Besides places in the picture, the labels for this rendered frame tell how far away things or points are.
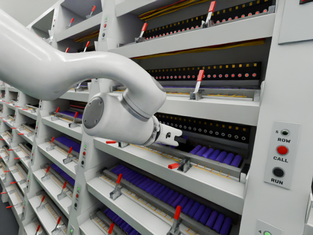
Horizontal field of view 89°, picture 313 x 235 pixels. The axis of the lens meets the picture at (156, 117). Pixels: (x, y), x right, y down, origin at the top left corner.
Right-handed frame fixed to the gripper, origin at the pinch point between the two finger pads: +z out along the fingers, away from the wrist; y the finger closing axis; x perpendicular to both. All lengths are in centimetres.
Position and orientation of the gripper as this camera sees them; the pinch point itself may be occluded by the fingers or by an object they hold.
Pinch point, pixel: (175, 139)
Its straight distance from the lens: 54.4
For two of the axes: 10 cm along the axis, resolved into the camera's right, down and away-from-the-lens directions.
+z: 5.7, 2.6, 7.8
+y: -7.8, -1.3, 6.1
